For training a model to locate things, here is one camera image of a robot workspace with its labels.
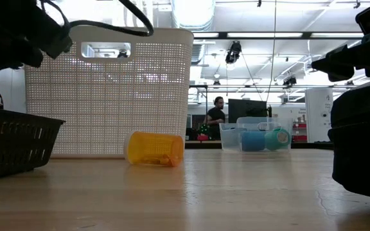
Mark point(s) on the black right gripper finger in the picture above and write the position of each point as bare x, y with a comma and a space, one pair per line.
336, 69
352, 56

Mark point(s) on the teal bandage roll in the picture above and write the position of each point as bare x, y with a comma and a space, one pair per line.
276, 139

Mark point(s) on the blue bandage roll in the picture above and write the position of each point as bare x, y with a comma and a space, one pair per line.
252, 141

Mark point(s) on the white perforated plastic basket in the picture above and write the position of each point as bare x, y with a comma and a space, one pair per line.
108, 106

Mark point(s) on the black slotted plastic basket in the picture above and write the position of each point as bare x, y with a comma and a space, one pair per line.
11, 144

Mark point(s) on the clear plastic bin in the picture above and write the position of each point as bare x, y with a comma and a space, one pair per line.
230, 138

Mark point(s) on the white cabinet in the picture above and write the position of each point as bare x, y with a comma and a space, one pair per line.
318, 112

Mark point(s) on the black ceiling-hung device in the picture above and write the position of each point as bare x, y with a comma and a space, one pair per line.
289, 80
233, 53

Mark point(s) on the black computer monitor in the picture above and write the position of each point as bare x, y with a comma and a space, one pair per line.
247, 110

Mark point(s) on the black ceiling beam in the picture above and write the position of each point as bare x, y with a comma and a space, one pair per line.
223, 35

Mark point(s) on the person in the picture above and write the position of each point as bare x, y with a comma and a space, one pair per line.
215, 117

